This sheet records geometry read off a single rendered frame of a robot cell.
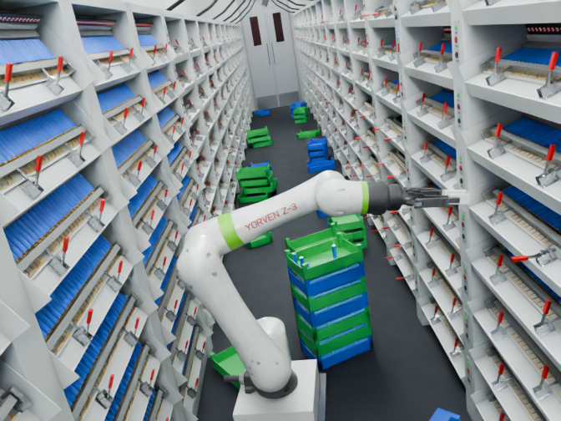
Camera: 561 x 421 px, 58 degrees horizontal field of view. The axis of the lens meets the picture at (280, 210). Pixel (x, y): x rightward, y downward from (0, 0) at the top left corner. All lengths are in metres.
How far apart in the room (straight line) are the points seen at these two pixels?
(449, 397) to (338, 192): 1.21
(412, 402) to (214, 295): 1.15
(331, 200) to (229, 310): 0.42
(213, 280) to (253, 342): 0.23
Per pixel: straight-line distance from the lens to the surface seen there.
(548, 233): 1.41
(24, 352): 1.11
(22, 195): 1.20
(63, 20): 1.60
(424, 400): 2.30
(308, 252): 2.41
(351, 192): 1.39
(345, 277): 2.32
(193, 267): 1.39
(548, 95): 1.22
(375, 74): 2.97
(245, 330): 1.49
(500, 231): 1.53
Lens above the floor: 1.53
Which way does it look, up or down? 20 degrees down
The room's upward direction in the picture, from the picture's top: 10 degrees counter-clockwise
